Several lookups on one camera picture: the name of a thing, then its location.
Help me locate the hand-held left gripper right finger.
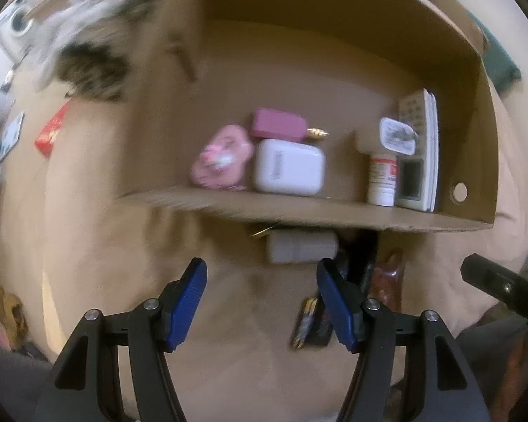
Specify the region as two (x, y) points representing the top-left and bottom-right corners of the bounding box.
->
(316, 258), (491, 422)

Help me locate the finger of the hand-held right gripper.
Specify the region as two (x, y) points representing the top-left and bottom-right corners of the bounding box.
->
(461, 254), (528, 330)

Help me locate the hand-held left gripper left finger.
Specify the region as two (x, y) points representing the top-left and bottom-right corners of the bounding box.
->
(34, 257), (208, 422)

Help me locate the white block outside box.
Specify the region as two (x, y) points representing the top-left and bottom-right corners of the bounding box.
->
(265, 229), (339, 265)

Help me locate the white red-labelled pill bottle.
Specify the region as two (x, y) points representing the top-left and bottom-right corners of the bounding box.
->
(367, 153), (399, 207)

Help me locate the white remote control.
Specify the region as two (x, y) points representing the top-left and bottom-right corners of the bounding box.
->
(395, 89), (439, 212)

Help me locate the pink patterned case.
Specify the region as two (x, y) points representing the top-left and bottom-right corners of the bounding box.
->
(190, 124), (254, 191)

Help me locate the white plastic case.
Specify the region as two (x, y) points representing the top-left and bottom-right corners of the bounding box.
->
(252, 138), (326, 196)

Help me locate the magenta rectangular case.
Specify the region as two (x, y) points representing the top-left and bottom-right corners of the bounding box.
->
(251, 108), (328, 143)

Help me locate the brown cardboard box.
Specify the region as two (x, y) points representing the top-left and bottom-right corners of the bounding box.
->
(117, 0), (497, 232)

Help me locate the black battery pack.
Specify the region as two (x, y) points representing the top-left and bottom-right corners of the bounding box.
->
(290, 296), (335, 350)

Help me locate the person's right leg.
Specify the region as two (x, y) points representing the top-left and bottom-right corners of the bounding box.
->
(455, 314), (528, 405)

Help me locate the person's leg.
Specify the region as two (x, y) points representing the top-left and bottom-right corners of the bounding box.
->
(0, 342), (67, 422)
(455, 314), (528, 405)

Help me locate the person's left leg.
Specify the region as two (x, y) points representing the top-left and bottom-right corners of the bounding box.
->
(0, 342), (67, 422)

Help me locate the red packet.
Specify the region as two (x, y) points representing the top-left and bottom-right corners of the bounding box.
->
(34, 100), (71, 159)

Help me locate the teal cushion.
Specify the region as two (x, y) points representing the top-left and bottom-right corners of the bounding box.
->
(479, 22), (522, 93)

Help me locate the pale blue bathroom scale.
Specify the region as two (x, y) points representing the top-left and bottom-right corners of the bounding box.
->
(0, 112), (26, 163)

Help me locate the black and white fluffy blanket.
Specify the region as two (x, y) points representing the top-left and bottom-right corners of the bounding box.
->
(35, 0), (168, 102)

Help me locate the white washing machine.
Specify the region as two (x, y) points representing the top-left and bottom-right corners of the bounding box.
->
(0, 0), (38, 53)

